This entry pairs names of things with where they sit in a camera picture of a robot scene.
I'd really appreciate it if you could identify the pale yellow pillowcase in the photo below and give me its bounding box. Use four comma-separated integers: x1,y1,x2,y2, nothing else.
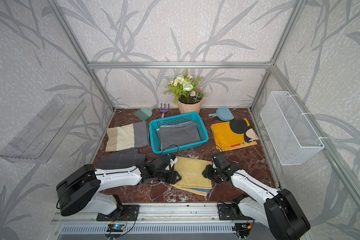
173,156,213,197

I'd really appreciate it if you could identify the dark grey checked pillowcase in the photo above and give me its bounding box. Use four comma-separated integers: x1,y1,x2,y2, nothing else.
96,148,146,170

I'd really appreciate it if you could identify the plain grey pillowcase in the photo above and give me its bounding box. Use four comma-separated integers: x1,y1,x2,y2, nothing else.
157,121,201,150

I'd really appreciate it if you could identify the teal plastic basket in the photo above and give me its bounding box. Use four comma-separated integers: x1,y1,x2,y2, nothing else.
149,112,209,155

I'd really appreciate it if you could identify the orange cartoon pillowcase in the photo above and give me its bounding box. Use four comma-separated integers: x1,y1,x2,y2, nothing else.
211,119,259,152

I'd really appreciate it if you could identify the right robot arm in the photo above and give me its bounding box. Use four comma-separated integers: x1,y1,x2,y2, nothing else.
203,153,311,240

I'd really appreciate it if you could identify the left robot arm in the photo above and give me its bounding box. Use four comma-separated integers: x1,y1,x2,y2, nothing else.
56,155,182,219

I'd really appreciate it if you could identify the beige and grey pillowcase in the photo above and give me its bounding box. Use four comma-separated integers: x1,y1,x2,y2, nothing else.
106,121,149,152

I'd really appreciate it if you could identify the blue toy scoop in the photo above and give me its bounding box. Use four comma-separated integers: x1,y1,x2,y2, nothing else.
208,107,235,122

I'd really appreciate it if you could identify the green toy dustpan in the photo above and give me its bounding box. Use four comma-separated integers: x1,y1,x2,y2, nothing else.
134,105,157,121

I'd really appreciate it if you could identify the right controller board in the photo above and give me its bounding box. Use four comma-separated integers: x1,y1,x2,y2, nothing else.
232,223,254,234

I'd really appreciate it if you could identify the controller board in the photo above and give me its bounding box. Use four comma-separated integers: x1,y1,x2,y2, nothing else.
232,223,254,234
106,223,126,233

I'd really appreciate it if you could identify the purple toy rake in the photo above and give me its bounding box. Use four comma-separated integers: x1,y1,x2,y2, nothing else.
160,104,170,118

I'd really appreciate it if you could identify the left controller board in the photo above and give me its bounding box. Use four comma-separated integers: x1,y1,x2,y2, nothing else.
106,223,126,233

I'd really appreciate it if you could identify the potted artificial flower plant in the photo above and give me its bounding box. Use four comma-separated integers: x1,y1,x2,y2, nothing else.
164,69,205,114

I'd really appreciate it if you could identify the aluminium front rail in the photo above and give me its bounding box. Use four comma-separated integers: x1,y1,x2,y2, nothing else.
50,201,304,225

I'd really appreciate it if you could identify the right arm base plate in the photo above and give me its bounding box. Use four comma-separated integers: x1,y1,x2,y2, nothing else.
217,202,254,222

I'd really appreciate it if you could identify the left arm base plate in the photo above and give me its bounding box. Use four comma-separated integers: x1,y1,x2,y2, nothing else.
96,205,140,222

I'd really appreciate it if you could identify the white wire wall basket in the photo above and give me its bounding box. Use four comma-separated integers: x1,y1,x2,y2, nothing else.
260,91,325,166

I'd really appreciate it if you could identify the clear acrylic wall shelf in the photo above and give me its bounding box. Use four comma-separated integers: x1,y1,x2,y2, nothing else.
0,94,87,164

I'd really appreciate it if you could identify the aluminium cage frame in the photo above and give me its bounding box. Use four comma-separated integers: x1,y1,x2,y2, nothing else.
47,1,360,210

